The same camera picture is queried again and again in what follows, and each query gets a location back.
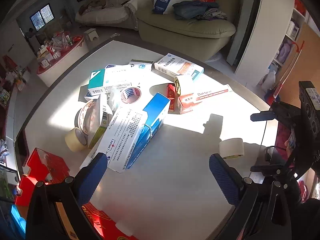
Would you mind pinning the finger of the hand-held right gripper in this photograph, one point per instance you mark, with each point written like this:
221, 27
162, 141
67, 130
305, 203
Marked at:
262, 116
262, 168

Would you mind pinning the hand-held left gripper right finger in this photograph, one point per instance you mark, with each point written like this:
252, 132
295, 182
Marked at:
223, 180

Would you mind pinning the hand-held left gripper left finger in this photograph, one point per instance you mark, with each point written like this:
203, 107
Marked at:
91, 175

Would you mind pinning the red cardboard box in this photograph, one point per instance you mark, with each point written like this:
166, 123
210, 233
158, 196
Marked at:
45, 165

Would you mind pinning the white medicine box olive side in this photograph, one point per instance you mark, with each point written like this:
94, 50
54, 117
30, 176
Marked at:
100, 122

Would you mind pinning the large red-print tape roll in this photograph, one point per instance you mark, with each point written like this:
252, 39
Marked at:
85, 117

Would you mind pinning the red white medicine box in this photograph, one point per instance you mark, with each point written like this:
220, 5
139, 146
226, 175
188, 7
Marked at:
205, 97

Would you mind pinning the white tape roll blue-red core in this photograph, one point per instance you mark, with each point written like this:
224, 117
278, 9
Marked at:
130, 95

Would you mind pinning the white medicine box orange label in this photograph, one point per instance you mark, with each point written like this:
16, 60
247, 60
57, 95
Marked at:
178, 67

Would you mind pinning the beige masking tape roll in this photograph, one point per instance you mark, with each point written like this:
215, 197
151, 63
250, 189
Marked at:
73, 140
231, 148

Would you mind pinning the white plastic jug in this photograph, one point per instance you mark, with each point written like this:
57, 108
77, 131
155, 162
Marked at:
268, 80

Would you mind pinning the red white pole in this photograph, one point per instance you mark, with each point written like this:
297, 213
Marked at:
291, 62

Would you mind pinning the purple detergent bottle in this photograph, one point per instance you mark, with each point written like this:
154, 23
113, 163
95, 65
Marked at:
283, 52

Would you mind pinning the small blue white box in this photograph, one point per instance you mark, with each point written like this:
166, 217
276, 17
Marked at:
87, 97

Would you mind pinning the tape roll black-gold core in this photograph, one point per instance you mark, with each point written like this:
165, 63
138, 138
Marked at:
183, 83

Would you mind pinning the white container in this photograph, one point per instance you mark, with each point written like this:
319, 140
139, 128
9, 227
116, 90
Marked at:
292, 28

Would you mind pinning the white shelving cabinet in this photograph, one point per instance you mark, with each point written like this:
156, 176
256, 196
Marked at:
272, 25

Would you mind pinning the small red shiny packet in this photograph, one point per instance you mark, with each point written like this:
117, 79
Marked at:
171, 97

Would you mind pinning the teal white medicine box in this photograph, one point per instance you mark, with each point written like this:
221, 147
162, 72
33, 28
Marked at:
97, 78

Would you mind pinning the olive green sofa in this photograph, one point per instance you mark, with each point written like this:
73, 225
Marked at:
190, 30

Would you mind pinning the round white coffee table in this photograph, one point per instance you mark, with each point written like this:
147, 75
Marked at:
62, 60

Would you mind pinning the white medicine box green logo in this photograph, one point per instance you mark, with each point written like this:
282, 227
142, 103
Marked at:
141, 66

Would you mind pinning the pile of blue clothes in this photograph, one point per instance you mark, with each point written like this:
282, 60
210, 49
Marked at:
197, 10

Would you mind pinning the clutter of bottles and packets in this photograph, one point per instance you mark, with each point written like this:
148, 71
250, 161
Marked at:
53, 46

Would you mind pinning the small white stool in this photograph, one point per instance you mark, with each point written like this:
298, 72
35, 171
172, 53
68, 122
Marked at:
90, 35

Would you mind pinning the barred window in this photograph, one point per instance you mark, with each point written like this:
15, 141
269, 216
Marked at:
42, 16

